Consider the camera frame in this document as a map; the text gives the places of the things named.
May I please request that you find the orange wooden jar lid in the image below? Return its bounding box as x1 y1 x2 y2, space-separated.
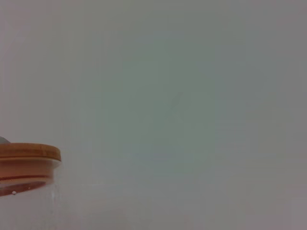
0 143 62 180

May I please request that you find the clear glass water dispenser jar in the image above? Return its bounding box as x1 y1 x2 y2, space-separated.
0 167 63 230

